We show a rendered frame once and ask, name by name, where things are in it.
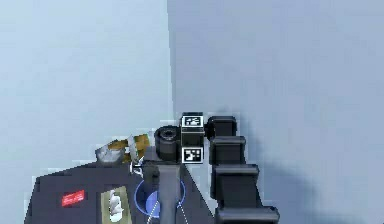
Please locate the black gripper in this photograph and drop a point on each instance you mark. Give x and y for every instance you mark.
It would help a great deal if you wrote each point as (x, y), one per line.
(168, 146)

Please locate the black table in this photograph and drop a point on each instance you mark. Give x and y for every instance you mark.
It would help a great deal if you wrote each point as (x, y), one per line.
(83, 176)

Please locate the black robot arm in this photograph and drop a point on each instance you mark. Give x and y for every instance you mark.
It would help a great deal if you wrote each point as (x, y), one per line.
(233, 186)

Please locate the red flat box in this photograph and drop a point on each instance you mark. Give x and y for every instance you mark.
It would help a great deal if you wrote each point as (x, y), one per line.
(72, 198)

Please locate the olive tissue box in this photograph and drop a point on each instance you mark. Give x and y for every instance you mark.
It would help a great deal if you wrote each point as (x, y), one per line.
(115, 205)

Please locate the blue bowl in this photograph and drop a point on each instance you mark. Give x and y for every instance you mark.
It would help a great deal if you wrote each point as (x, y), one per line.
(146, 203)

